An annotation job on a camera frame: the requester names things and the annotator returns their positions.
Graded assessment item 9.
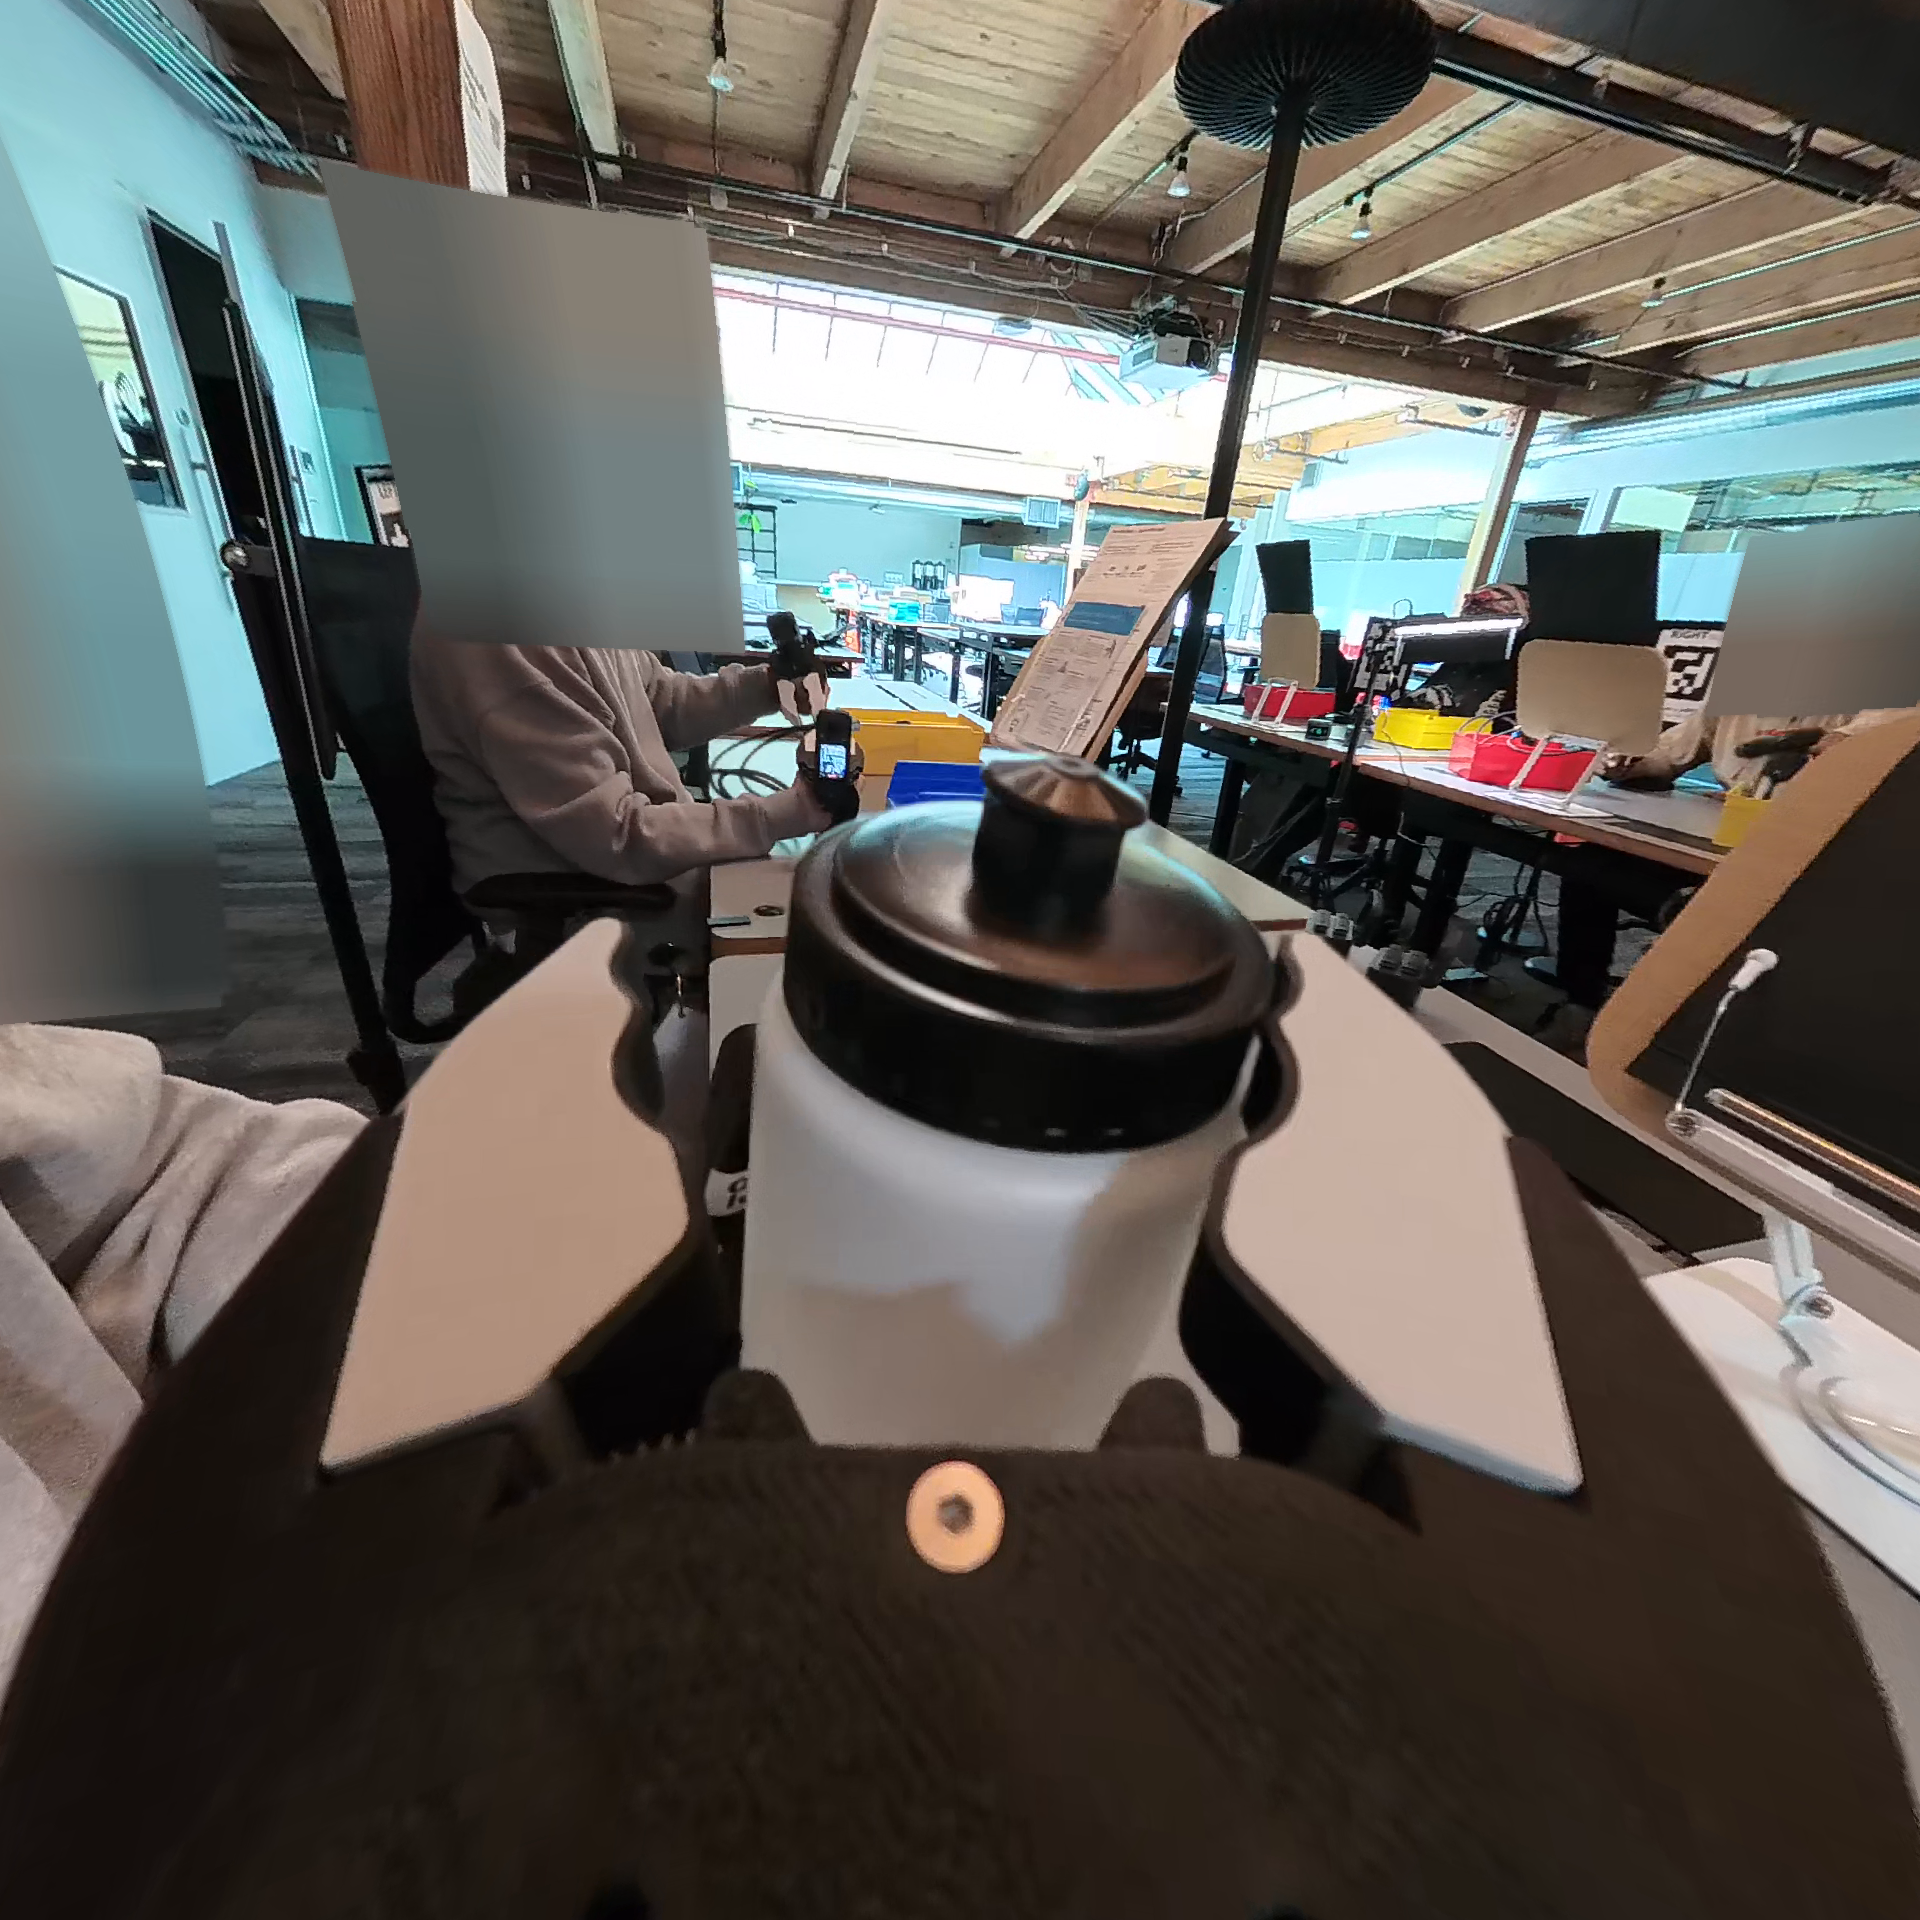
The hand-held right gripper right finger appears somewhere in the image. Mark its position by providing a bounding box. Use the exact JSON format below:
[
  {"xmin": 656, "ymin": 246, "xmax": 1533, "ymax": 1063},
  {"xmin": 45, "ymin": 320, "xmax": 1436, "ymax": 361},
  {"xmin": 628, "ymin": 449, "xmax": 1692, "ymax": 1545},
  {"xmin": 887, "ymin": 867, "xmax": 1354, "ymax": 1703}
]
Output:
[{"xmin": 1175, "ymin": 930, "xmax": 1588, "ymax": 1495}]

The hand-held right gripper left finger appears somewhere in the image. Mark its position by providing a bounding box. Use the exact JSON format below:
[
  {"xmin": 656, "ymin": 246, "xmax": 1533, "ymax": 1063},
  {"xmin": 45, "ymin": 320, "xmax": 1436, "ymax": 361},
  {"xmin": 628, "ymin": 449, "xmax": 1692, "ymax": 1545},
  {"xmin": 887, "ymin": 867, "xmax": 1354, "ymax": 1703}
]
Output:
[{"xmin": 321, "ymin": 916, "xmax": 717, "ymax": 1480}]

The white water bottle black lid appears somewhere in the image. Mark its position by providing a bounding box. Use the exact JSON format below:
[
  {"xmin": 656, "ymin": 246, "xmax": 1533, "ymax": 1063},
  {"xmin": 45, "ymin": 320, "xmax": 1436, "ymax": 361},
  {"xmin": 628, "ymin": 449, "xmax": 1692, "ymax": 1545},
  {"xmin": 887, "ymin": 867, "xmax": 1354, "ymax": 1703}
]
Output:
[{"xmin": 738, "ymin": 754, "xmax": 1280, "ymax": 1454}]

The black desk mat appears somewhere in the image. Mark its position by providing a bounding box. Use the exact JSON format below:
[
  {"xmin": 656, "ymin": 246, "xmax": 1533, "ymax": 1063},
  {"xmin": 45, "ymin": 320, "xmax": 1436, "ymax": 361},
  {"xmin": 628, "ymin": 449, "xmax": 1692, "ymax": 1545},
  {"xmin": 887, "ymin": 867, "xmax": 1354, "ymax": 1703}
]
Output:
[{"xmin": 1444, "ymin": 1035, "xmax": 1773, "ymax": 1262}]

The wooden table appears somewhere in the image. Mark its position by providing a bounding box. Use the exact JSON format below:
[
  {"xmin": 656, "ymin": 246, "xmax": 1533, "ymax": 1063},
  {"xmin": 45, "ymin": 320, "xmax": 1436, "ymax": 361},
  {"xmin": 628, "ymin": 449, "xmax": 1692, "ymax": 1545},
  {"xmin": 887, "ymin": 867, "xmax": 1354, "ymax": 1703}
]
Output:
[{"xmin": 1184, "ymin": 705, "xmax": 1728, "ymax": 902}]

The black office chair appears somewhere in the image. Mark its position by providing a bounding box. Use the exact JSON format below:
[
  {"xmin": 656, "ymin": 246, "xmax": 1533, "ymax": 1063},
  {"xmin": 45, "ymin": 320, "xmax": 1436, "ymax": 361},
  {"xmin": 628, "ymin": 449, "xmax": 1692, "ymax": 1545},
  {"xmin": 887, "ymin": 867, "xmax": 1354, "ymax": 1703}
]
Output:
[{"xmin": 301, "ymin": 532, "xmax": 679, "ymax": 1047}]

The wooden document stand black board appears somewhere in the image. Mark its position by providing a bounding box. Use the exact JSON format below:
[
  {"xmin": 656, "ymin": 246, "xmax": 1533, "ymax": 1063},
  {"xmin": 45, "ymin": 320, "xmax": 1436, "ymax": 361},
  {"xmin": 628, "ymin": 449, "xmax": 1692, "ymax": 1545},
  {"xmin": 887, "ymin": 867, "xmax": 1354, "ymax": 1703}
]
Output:
[
  {"xmin": 1252, "ymin": 536, "xmax": 1327, "ymax": 695},
  {"xmin": 1513, "ymin": 532, "xmax": 1669, "ymax": 790},
  {"xmin": 1588, "ymin": 718, "xmax": 1920, "ymax": 1592}
]

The brown cardboard instruction board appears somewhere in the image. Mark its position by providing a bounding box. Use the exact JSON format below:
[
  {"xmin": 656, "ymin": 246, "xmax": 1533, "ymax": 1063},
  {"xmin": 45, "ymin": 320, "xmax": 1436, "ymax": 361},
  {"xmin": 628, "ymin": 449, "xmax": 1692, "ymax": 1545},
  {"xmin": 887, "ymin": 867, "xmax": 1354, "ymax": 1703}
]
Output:
[{"xmin": 989, "ymin": 517, "xmax": 1241, "ymax": 770}]

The black floor lamp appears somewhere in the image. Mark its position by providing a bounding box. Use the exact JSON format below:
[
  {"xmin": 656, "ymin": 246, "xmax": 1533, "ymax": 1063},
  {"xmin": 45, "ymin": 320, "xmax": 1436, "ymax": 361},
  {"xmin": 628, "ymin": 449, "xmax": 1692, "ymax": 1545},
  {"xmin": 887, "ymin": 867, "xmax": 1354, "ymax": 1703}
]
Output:
[{"xmin": 1147, "ymin": 0, "xmax": 1439, "ymax": 843}]

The framed wall picture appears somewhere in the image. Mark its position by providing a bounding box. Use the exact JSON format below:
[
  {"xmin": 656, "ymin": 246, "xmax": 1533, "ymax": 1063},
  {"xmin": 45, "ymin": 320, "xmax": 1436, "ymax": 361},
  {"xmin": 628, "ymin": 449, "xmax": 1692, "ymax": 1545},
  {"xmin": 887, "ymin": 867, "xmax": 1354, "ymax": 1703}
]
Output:
[{"xmin": 55, "ymin": 272, "xmax": 188, "ymax": 514}]

